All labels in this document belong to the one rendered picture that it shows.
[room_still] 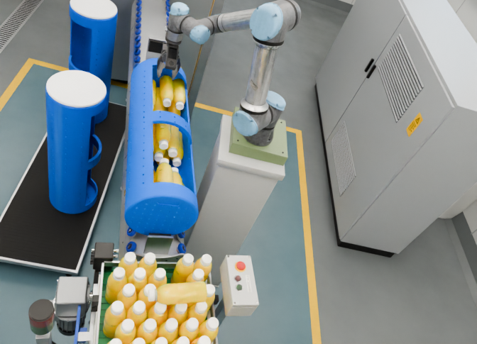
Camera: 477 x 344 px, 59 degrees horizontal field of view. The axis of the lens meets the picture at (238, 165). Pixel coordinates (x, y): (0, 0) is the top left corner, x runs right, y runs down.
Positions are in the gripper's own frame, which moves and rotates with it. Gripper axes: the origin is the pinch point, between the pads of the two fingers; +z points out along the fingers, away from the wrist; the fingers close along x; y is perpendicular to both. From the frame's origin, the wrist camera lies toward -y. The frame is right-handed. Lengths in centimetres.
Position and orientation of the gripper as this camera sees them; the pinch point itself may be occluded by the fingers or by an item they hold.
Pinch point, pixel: (165, 77)
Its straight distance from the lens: 203.4
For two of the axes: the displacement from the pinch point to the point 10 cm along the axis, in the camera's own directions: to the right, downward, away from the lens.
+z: -2.9, 6.5, 7.0
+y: -1.4, -7.5, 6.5
